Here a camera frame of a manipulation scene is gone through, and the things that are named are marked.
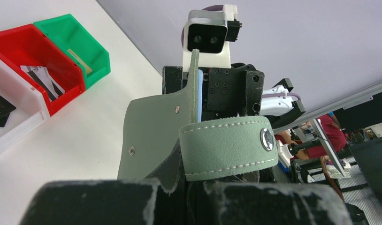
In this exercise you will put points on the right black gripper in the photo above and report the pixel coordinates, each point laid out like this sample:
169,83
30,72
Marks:
231,92

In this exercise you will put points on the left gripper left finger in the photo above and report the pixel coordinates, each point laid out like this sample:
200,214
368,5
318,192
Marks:
154,200

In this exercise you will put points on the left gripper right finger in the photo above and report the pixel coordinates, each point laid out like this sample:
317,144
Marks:
251,203

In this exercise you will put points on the gold striped card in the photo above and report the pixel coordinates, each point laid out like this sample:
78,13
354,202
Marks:
88,70

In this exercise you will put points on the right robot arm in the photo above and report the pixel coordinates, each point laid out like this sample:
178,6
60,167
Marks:
279,104

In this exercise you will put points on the black card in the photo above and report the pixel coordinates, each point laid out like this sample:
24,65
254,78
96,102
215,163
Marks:
5,109

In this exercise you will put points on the white grey card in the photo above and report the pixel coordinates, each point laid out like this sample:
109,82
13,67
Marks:
42,77

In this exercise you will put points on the green plastic bin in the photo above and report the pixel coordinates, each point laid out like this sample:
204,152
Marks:
66,32

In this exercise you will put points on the red plastic bin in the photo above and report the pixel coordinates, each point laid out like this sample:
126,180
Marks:
28,46

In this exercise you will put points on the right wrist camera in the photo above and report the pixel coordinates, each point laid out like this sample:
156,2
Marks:
210,30

